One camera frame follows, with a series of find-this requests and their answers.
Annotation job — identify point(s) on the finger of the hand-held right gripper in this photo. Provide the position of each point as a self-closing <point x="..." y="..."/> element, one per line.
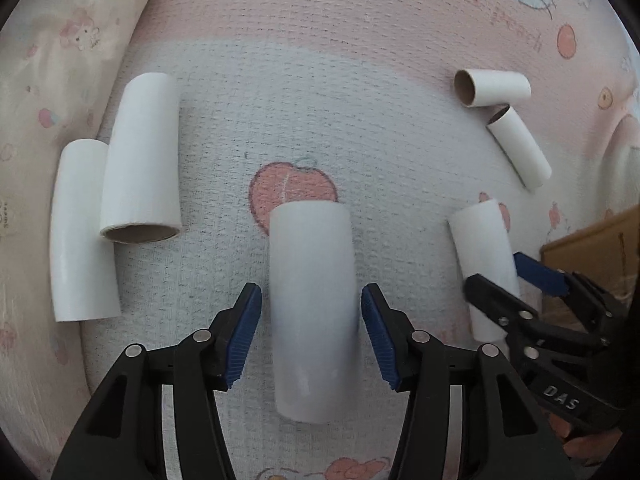
<point x="540" y="275"/>
<point x="495" y="300"/>

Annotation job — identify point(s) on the person's right hand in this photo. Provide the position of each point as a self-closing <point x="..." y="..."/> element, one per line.
<point x="582" y="447"/>

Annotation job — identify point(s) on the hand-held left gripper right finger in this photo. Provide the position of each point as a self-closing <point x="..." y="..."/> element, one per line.
<point x="380" y="340"/>

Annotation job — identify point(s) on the pink cat print blanket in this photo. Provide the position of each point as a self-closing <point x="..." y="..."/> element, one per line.
<point x="300" y="110"/>

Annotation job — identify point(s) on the brown cardboard box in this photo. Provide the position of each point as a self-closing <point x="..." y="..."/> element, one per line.
<point x="595" y="245"/>

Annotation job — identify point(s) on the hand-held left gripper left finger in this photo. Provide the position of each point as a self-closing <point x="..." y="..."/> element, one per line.
<point x="242" y="340"/>

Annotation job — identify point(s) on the white paper tube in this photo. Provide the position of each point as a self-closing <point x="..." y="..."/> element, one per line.
<point x="80" y="230"/>
<point x="142" y="160"/>
<point x="482" y="240"/>
<point x="500" y="87"/>
<point x="522" y="147"/>
<point x="310" y="310"/>

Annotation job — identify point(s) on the cream floral cloth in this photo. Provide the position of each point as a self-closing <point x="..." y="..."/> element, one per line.
<point x="50" y="60"/>

